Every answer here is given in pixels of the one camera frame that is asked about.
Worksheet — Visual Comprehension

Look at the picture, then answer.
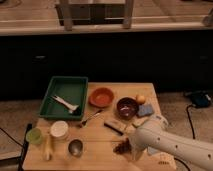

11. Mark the bunch of grapes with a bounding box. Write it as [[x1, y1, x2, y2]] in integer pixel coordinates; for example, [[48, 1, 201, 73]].
[[113, 139, 131, 154]]

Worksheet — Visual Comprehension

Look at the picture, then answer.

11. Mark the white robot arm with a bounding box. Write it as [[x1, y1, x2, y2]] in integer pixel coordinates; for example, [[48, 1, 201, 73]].
[[128, 114, 213, 171]]

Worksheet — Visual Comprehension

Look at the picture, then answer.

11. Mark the red bowl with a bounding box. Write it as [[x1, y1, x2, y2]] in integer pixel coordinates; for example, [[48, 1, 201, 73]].
[[89, 87, 114, 108]]

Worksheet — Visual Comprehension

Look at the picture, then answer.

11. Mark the dark brown bowl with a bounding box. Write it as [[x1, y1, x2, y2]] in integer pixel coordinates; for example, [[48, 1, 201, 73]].
[[116, 97, 139, 120]]

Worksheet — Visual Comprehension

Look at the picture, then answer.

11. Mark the green plastic tray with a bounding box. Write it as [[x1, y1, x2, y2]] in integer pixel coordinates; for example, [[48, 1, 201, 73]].
[[39, 76, 88, 121]]

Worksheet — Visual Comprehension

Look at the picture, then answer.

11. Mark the small yellow fruit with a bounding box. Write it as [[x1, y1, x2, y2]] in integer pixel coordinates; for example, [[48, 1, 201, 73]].
[[136, 95, 146, 104]]

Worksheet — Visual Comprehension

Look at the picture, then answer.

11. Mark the white plastic fork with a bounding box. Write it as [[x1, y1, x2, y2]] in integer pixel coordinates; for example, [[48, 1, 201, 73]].
[[52, 95, 78, 114]]

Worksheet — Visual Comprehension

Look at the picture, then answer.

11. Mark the wooden brush block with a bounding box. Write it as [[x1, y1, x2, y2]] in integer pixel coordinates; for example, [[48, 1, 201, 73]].
[[104, 119, 126, 135]]

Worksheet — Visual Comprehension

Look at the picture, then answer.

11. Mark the white round container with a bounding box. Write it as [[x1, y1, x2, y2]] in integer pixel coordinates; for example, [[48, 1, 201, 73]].
[[50, 121, 69, 139]]

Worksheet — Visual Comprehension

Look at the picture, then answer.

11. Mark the metal cup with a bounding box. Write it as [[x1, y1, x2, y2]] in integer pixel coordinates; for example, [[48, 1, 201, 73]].
[[68, 139, 83, 157]]

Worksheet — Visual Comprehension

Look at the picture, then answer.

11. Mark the wooden stool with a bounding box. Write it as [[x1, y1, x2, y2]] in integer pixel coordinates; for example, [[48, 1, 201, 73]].
[[55, 0, 134, 31]]

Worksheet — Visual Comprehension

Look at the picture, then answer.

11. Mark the green plastic cup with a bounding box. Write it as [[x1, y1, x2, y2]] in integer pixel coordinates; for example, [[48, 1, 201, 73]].
[[26, 128, 43, 145]]

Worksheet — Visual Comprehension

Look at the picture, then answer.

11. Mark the yellow banana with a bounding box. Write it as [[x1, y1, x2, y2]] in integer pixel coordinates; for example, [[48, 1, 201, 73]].
[[44, 134, 53, 161]]

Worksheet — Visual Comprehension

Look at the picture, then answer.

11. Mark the black blue device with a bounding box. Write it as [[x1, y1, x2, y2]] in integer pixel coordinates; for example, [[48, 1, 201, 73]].
[[190, 92, 211, 108]]

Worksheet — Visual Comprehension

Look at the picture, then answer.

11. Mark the black cable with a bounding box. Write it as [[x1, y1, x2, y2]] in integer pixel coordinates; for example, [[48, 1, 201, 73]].
[[173, 103, 201, 171]]

